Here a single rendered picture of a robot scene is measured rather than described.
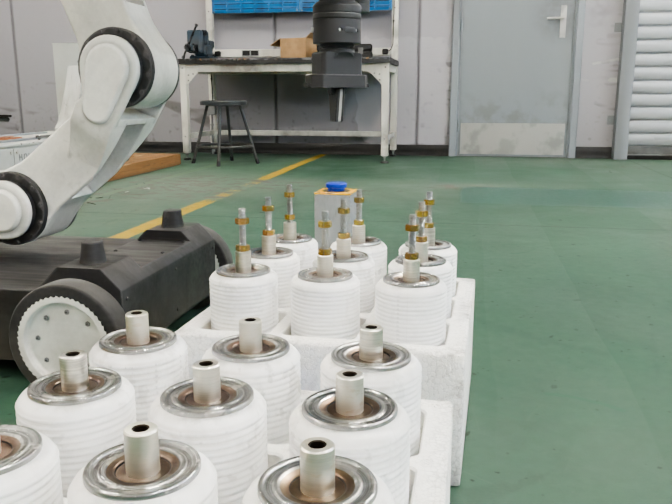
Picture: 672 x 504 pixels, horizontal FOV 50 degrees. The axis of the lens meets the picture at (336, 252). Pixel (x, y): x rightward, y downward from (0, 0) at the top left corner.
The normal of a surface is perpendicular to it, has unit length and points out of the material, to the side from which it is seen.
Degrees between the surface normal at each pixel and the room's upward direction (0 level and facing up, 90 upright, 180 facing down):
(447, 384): 90
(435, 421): 0
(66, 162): 90
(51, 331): 90
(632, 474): 0
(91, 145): 113
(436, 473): 0
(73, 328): 90
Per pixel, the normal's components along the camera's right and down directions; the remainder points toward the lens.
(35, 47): -0.18, 0.21
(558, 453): 0.00, -0.98
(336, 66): 0.52, 0.18
